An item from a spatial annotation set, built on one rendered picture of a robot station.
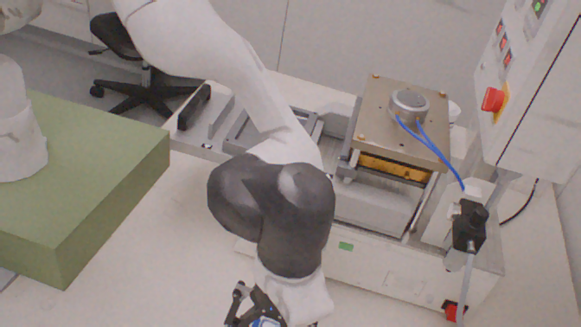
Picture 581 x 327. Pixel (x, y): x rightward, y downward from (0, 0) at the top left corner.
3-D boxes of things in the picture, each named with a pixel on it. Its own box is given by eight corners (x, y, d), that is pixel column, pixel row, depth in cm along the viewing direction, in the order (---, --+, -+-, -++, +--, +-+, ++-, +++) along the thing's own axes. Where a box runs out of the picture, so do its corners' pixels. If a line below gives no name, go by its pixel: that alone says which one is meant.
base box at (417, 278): (462, 218, 130) (488, 169, 119) (468, 338, 101) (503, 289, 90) (272, 163, 135) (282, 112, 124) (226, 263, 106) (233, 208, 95)
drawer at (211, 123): (321, 134, 117) (328, 107, 112) (301, 190, 100) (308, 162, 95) (207, 102, 120) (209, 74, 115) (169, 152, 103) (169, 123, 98)
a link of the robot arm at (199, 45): (145, -2, 54) (258, 240, 59) (260, -24, 66) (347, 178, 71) (111, 35, 63) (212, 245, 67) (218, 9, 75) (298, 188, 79)
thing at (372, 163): (431, 134, 109) (447, 99, 103) (430, 196, 92) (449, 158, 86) (358, 114, 111) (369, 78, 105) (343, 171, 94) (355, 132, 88)
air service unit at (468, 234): (457, 234, 92) (490, 176, 83) (460, 295, 81) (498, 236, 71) (430, 226, 92) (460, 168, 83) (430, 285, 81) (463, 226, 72)
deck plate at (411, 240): (490, 169, 119) (491, 166, 118) (504, 277, 92) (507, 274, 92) (311, 119, 123) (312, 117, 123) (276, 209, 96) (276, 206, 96)
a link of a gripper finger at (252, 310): (270, 312, 70) (262, 307, 70) (235, 338, 78) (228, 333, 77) (279, 291, 74) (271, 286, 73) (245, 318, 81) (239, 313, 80)
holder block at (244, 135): (316, 121, 114) (318, 112, 113) (297, 172, 99) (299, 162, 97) (251, 103, 116) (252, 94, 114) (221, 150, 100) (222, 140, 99)
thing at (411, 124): (461, 134, 111) (484, 86, 103) (467, 227, 87) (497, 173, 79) (359, 106, 113) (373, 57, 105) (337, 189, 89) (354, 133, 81)
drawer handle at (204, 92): (211, 98, 115) (212, 83, 112) (185, 131, 103) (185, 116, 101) (203, 96, 115) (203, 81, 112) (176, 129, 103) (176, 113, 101)
